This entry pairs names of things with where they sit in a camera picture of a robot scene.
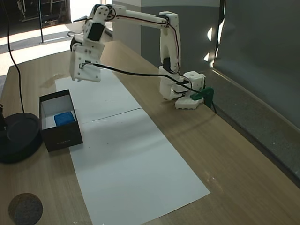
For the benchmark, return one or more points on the dark round table hole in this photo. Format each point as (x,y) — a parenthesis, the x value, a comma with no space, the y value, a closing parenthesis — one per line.
(25,208)

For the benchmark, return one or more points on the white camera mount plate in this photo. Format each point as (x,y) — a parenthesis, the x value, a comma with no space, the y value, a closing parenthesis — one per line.
(87,69)

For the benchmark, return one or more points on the black round stand base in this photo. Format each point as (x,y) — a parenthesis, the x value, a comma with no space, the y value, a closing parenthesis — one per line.
(20,137)

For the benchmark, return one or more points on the thin metal pole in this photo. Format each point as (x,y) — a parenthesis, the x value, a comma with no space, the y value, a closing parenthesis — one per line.
(41,23)

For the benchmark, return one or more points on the dark brown cardboard box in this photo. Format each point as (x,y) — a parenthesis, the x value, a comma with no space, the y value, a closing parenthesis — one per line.
(64,139)

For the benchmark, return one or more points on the blue cube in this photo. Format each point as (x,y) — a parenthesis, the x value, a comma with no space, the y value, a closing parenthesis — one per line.
(64,119)

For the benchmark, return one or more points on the green table clamp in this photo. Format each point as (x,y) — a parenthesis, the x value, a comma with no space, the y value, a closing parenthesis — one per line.
(205,93)

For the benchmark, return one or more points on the white paper sheet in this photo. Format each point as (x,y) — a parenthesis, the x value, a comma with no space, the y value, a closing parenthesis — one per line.
(103,98)
(136,164)

